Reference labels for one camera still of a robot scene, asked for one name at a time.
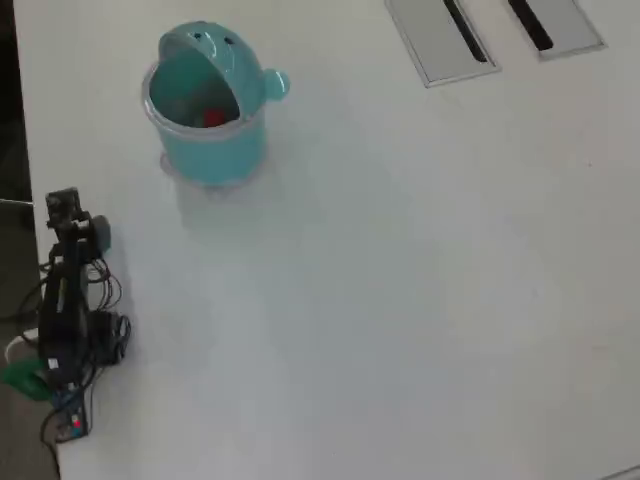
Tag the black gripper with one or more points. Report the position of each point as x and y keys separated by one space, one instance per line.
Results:
x=75 y=237

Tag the red cube block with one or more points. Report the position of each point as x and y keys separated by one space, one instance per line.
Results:
x=215 y=116

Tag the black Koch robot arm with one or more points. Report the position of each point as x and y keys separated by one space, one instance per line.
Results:
x=62 y=310

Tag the teal whale-shaped bin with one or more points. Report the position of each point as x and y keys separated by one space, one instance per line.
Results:
x=215 y=155

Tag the green table clamp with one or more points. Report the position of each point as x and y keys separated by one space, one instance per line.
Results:
x=22 y=377

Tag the blue controller circuit board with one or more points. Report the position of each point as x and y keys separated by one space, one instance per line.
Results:
x=72 y=417

